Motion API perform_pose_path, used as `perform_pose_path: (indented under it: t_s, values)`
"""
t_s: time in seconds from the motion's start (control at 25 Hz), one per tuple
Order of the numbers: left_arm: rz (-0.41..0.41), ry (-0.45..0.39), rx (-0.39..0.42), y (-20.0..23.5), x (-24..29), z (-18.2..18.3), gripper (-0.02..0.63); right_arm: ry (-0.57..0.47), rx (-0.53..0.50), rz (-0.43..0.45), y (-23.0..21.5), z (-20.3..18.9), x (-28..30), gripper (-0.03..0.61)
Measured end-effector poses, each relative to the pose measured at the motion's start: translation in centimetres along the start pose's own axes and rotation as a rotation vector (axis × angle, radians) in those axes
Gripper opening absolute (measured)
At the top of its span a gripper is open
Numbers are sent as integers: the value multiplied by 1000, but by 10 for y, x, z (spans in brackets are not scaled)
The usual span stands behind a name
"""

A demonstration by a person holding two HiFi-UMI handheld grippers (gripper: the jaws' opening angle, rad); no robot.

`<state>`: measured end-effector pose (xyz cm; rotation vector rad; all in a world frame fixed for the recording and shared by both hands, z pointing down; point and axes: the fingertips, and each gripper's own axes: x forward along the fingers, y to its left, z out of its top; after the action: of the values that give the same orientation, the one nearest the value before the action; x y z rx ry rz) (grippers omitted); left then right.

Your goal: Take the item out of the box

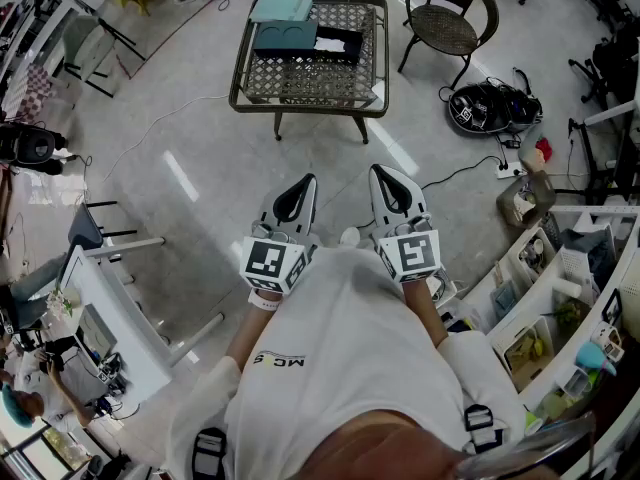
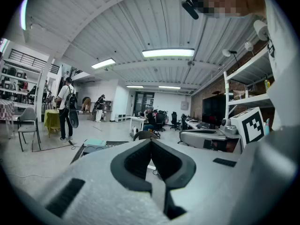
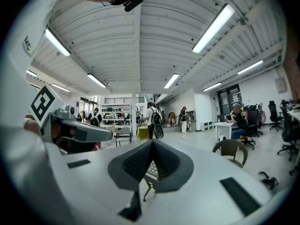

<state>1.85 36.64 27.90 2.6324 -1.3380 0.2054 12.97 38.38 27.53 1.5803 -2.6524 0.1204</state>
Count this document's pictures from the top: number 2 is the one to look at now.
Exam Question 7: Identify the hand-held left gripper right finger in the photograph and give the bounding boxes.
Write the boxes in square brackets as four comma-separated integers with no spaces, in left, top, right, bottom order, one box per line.
[151,139,246,225]

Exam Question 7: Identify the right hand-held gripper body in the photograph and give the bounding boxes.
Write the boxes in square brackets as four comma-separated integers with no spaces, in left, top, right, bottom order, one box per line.
[219,106,267,150]

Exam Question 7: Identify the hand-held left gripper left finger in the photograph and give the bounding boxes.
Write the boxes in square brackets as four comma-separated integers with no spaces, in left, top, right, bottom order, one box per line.
[37,138,173,225]

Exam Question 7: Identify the teal cloth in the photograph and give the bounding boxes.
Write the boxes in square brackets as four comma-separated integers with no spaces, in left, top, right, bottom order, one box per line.
[84,138,108,148]

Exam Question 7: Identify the black screen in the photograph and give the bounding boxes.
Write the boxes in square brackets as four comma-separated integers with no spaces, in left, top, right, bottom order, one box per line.
[202,94,227,127]

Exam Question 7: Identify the grey curved plastic object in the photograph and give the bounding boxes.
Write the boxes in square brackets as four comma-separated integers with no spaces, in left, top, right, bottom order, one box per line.
[179,128,242,153]

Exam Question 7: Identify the white shelf rack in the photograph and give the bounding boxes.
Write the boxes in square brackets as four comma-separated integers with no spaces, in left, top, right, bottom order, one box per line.
[0,57,43,109]
[223,46,275,126]

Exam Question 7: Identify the person's white shirt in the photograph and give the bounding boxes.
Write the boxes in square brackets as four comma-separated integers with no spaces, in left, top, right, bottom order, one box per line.
[231,0,300,225]

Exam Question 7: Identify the dark wicker chair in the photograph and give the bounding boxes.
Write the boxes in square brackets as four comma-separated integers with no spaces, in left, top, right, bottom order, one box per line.
[132,130,161,142]

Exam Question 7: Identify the black office chair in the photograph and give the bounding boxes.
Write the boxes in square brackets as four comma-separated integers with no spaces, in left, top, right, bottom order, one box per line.
[153,112,166,133]
[169,111,181,131]

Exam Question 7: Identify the white desk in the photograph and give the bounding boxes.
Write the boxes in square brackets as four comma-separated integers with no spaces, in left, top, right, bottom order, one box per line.
[129,116,148,131]

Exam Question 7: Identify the yellow round table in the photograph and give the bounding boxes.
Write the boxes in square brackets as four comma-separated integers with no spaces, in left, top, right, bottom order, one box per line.
[44,109,61,138]

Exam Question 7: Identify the white paper towel roll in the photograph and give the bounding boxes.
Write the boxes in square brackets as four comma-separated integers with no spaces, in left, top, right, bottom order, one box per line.
[253,20,269,42]

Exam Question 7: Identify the black backpack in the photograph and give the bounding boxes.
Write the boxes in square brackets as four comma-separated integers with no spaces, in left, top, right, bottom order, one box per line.
[65,92,78,111]

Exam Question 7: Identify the grey chair black legs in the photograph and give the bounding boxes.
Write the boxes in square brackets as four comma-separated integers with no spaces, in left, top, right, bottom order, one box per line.
[17,107,42,152]

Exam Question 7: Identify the checkered tablecloth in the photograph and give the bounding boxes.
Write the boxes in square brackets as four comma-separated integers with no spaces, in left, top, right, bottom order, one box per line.
[0,99,15,120]

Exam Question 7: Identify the black head camera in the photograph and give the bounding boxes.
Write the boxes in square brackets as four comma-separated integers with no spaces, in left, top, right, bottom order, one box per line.
[181,0,200,20]

